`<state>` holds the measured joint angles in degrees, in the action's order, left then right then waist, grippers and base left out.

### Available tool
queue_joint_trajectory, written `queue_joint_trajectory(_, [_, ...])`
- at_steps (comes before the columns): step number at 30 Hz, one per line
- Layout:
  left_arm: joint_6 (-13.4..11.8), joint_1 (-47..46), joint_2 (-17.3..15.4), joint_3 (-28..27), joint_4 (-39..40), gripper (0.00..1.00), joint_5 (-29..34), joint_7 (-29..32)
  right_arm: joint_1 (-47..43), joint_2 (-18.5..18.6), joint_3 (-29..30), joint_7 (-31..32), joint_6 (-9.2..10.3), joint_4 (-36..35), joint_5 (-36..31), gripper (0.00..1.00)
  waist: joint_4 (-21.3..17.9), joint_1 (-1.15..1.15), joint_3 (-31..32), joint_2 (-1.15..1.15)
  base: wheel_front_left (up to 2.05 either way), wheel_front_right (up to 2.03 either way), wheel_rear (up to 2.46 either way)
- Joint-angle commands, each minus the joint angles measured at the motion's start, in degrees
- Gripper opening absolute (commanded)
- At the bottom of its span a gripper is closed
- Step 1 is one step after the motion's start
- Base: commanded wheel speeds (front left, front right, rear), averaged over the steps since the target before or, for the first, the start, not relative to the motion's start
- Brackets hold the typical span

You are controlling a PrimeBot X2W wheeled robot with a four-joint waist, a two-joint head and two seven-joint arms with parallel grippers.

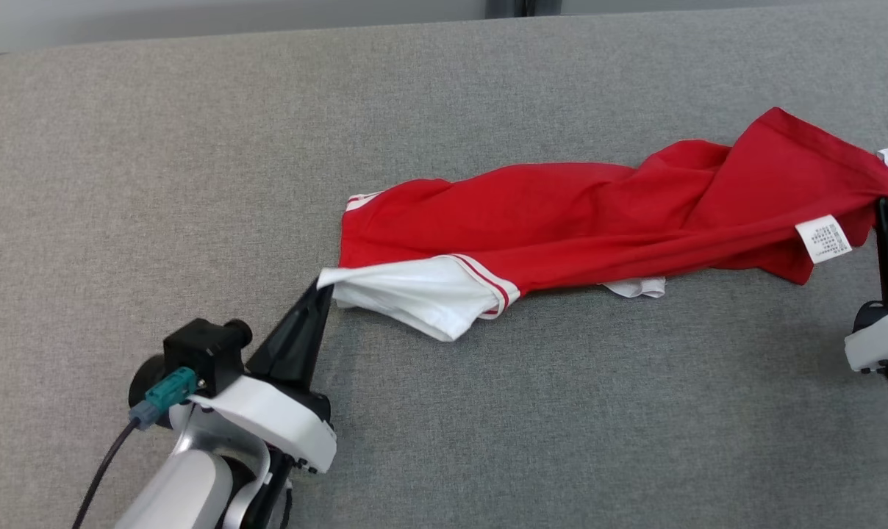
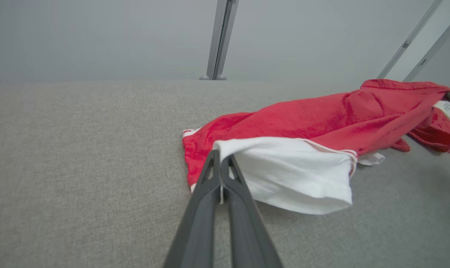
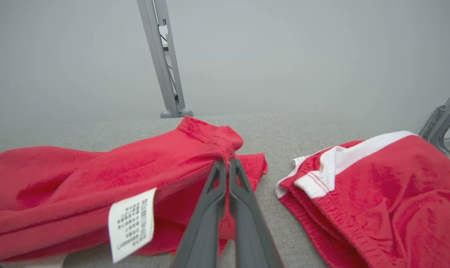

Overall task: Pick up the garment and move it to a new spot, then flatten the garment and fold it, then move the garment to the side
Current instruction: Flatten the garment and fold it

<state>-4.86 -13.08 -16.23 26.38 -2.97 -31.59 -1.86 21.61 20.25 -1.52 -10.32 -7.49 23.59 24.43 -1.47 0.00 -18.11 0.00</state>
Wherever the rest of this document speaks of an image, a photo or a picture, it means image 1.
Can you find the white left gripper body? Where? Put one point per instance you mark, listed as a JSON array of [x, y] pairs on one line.
[[267, 419]]

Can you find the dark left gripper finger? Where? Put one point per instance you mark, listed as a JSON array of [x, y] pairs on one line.
[[278, 353], [312, 345]]

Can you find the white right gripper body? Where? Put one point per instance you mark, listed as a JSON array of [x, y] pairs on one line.
[[881, 342]]

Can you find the red shirt with white sleeves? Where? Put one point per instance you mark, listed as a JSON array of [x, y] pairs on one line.
[[561, 213]]

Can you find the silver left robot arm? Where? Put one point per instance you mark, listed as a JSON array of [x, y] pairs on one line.
[[183, 492]]

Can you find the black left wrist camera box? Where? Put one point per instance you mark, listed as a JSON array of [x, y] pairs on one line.
[[201, 353]]

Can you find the teal left camera connector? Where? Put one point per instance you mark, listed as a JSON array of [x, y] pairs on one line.
[[163, 397]]

